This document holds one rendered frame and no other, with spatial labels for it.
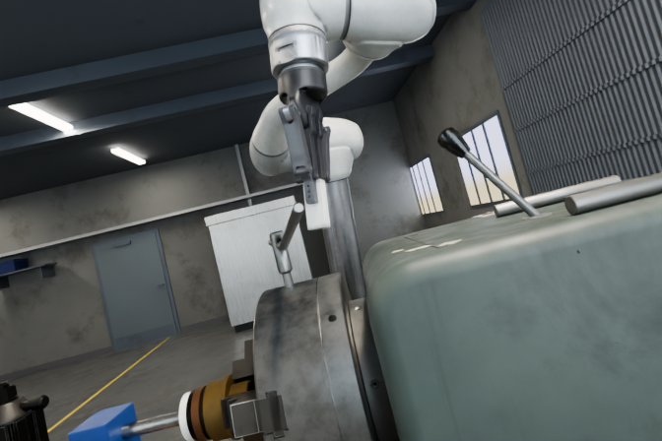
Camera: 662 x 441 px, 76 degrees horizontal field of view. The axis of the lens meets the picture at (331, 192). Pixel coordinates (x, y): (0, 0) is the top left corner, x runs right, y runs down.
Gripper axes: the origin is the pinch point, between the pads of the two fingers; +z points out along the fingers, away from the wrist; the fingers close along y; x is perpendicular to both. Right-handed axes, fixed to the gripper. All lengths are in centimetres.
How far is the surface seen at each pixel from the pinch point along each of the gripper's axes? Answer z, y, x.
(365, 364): 22.0, 0.9, 4.8
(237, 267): -18, -547, -417
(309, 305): 13.8, 2.5, -1.5
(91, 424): 27.8, 7.8, -37.6
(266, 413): 25.3, 9.2, -5.3
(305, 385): 22.5, 7.9, -0.4
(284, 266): 8.0, -1.3, -7.1
